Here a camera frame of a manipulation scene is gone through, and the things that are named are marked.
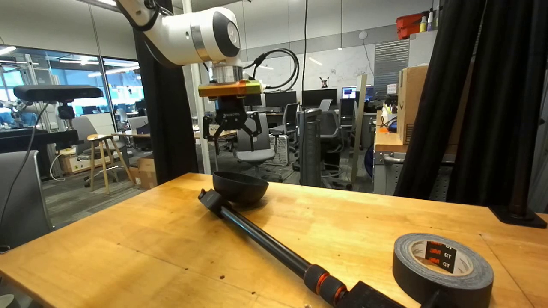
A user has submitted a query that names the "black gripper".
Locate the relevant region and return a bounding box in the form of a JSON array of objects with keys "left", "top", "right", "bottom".
[{"left": 202, "top": 96, "right": 271, "bottom": 157}]

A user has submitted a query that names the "black bowl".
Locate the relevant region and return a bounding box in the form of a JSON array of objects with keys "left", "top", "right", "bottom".
[{"left": 211, "top": 169, "right": 271, "bottom": 209}]

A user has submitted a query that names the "grey office chair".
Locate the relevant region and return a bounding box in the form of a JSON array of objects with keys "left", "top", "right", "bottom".
[{"left": 233, "top": 111, "right": 278, "bottom": 168}]

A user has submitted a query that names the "black computer monitor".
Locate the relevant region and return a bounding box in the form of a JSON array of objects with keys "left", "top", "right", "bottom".
[
  {"left": 302, "top": 87, "right": 339, "bottom": 108},
  {"left": 264, "top": 89, "right": 300, "bottom": 110}
]

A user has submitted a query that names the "narrow black curtain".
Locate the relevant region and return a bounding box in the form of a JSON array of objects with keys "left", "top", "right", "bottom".
[{"left": 132, "top": 24, "right": 201, "bottom": 185}]

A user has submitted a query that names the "small cardboard box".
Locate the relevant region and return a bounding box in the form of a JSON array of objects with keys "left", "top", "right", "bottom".
[{"left": 129, "top": 156, "right": 160, "bottom": 192}]

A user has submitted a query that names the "wooden stool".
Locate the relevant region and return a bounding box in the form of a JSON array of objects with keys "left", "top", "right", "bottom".
[{"left": 84, "top": 132, "right": 134, "bottom": 193}]

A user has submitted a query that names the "wooden office desk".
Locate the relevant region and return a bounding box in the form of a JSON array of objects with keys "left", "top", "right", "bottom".
[{"left": 372, "top": 125, "right": 410, "bottom": 195}]

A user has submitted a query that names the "tall cardboard box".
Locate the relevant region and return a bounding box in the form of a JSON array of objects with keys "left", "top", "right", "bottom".
[{"left": 396, "top": 63, "right": 430, "bottom": 145}]

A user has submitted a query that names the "black table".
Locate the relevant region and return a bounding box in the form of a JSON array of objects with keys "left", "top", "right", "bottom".
[{"left": 0, "top": 127, "right": 81, "bottom": 154}]

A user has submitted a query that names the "red box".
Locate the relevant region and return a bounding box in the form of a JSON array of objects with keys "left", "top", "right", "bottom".
[{"left": 396, "top": 10, "right": 428, "bottom": 41}]

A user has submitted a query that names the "grey chair back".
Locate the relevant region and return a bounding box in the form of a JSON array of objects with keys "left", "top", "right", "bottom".
[{"left": 0, "top": 149, "right": 55, "bottom": 252}]

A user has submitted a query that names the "grey tape roll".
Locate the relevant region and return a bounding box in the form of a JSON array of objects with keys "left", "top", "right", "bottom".
[{"left": 391, "top": 231, "right": 495, "bottom": 308}]

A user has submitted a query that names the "black red small card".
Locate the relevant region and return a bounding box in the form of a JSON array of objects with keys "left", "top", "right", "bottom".
[{"left": 425, "top": 240, "right": 458, "bottom": 275}]

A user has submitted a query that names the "large black curtain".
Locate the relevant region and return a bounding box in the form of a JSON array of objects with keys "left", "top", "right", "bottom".
[{"left": 392, "top": 0, "right": 548, "bottom": 216}]

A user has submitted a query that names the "black curtain stand base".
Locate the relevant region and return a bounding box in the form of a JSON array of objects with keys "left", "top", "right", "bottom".
[{"left": 488, "top": 204, "right": 548, "bottom": 229}]

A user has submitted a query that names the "orange green camera mount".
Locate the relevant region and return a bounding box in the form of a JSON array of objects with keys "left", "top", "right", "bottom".
[{"left": 197, "top": 79, "right": 264, "bottom": 101}]

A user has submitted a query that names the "black looped cable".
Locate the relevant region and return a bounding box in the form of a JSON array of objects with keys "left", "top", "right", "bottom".
[{"left": 242, "top": 46, "right": 302, "bottom": 92}]

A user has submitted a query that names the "black tripod pole orange ring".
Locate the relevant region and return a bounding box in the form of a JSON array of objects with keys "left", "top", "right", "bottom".
[{"left": 197, "top": 188, "right": 408, "bottom": 308}]

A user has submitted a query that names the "black camera bar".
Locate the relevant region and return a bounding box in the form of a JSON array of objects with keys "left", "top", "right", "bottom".
[{"left": 12, "top": 84, "right": 106, "bottom": 106}]

